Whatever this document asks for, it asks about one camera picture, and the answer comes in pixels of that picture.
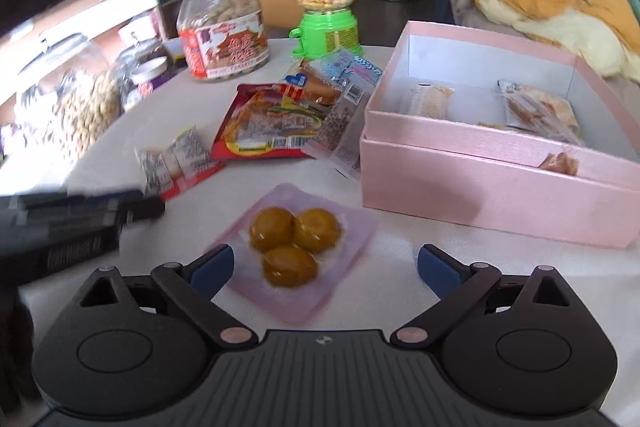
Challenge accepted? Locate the pink pack of egg tarts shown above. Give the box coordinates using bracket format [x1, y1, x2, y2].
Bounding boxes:
[215, 183, 376, 324]

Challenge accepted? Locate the red peanut snack bag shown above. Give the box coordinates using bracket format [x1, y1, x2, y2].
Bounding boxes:
[136, 126, 224, 200]

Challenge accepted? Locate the red noodle snack bag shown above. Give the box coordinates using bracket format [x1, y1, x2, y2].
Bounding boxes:
[212, 83, 329, 161]

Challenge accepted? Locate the rice cracker bag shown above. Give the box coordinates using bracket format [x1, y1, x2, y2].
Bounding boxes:
[497, 79, 584, 145]

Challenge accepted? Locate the blue pink candy packet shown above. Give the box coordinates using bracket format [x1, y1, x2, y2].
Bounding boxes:
[319, 49, 383, 88]

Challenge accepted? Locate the dark grain snack bar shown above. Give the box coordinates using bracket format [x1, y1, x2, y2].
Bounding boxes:
[302, 81, 374, 180]

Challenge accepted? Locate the yellow long cracker pack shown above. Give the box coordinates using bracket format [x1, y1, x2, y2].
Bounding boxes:
[400, 83, 454, 119]

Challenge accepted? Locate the meat floss bun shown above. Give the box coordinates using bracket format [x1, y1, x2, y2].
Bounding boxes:
[277, 60, 342, 106]

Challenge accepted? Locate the large glass nut jar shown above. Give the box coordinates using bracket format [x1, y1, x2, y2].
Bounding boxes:
[14, 34, 122, 162]

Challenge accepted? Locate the pink gift box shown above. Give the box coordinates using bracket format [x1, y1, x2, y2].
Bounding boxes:
[360, 22, 639, 248]

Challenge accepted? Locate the purple paper cup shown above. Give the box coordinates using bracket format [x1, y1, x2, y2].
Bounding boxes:
[122, 56, 171, 112]

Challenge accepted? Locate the dark lidded glass jar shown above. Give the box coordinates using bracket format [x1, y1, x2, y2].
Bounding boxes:
[112, 13, 172, 84]

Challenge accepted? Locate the peanut jar gold lid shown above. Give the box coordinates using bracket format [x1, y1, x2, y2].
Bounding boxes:
[176, 0, 270, 81]

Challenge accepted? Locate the green candy dispenser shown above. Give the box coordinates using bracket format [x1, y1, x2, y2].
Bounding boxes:
[288, 0, 362, 60]

